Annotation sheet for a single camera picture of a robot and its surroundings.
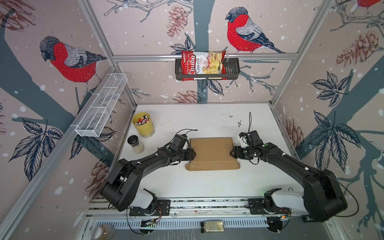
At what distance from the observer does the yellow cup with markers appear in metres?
0.94

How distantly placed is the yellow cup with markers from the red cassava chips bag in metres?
0.40

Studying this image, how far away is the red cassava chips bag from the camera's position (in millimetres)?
873
